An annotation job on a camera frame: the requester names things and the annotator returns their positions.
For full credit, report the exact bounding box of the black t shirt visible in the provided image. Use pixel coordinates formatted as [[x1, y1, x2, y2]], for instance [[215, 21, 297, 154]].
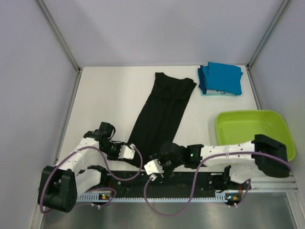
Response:
[[128, 73, 196, 167]]

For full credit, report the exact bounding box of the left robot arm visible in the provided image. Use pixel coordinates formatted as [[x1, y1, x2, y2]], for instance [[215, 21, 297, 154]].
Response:
[[38, 122, 122, 213]]

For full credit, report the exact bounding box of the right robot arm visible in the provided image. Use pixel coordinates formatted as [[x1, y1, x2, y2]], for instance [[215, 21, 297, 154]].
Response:
[[144, 134, 291, 189]]

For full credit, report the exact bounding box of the green plastic basin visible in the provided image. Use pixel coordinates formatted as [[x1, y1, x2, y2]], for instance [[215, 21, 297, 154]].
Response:
[[215, 110, 296, 161]]

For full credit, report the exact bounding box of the light teal folded shirt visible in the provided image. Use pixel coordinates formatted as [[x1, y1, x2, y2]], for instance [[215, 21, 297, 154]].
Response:
[[201, 90, 235, 96]]

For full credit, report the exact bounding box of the dark blue folded shirt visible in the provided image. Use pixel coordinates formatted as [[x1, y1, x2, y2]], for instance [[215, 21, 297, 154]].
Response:
[[197, 65, 208, 94]]

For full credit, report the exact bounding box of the top blue folded shirt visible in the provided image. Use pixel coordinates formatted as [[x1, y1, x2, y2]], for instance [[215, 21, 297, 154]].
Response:
[[202, 62, 243, 95]]

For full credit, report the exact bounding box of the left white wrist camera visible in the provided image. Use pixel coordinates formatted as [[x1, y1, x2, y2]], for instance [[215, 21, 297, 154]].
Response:
[[118, 144, 135, 160]]

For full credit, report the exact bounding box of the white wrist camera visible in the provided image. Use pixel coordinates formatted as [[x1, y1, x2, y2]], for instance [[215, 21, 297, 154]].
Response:
[[118, 144, 135, 160], [143, 159, 164, 181]]

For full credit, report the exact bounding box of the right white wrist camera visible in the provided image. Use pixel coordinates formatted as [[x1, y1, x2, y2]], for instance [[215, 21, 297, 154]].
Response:
[[143, 159, 164, 181]]

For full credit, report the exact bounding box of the light blue cable duct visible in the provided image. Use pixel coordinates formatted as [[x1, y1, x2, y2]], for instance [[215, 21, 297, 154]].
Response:
[[76, 192, 240, 203]]

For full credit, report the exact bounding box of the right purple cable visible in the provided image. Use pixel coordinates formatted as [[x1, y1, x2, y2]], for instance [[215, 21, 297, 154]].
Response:
[[143, 151, 293, 218]]

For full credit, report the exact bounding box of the left aluminium frame post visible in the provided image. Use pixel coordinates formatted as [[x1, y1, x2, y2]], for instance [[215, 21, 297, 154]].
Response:
[[35, 0, 81, 73]]

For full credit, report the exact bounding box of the aluminium frame post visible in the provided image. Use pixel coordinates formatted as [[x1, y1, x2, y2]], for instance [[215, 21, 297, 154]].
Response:
[[35, 0, 81, 73], [246, 0, 292, 70]]

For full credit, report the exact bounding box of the right aluminium frame post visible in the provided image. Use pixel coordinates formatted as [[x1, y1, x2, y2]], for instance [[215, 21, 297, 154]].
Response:
[[246, 0, 292, 70]]

